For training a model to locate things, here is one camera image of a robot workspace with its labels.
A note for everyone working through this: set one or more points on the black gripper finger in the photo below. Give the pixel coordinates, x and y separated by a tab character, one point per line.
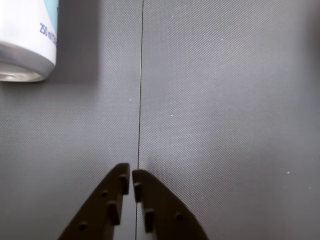
165	210
100	207

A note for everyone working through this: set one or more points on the white blue Milkis can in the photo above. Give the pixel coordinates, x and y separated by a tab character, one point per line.
25	37

